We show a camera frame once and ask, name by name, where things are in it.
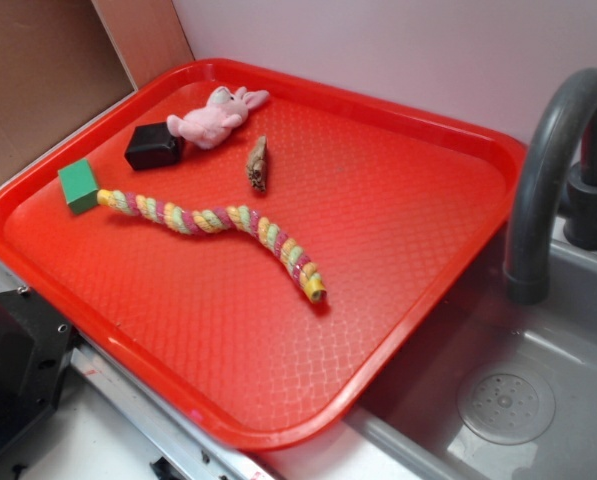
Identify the brown wooden chunk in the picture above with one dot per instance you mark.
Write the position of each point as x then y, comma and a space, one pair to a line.
257, 165

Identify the multicolour twisted rope toy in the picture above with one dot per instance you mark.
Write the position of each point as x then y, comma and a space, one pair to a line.
303, 271

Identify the grey curved faucet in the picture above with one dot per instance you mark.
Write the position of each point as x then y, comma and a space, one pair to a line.
559, 178

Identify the pink plush bunny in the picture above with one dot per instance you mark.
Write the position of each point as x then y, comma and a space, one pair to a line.
224, 111

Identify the red plastic tray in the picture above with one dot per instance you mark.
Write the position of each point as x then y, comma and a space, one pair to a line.
390, 202

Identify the round sink drain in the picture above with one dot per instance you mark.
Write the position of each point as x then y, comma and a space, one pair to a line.
505, 403

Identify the black rectangular block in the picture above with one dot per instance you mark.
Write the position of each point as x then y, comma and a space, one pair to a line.
153, 146

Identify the brown cardboard panel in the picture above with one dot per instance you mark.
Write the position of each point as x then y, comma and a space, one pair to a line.
62, 63

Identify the grey plastic sink basin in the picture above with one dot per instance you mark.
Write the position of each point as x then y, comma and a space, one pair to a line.
410, 410

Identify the green wooden block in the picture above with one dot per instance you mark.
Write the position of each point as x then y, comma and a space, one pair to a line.
79, 186

